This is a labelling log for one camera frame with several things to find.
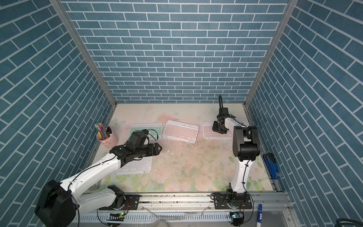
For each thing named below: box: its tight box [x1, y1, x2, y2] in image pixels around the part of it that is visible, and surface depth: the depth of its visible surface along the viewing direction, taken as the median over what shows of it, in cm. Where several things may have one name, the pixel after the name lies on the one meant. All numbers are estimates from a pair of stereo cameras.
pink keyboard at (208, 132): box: [202, 122, 234, 140], surface depth 104 cm
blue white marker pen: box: [256, 203, 263, 227], surface depth 71 cm
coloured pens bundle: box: [94, 122, 113, 140], surface depth 88 cm
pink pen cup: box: [96, 131, 119, 149], surface depth 90 cm
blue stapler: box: [262, 152, 280, 180], surface depth 88 cm
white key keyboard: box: [114, 156, 153, 175], surface depth 86 cm
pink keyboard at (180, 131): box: [162, 119, 199, 144], surface depth 104 cm
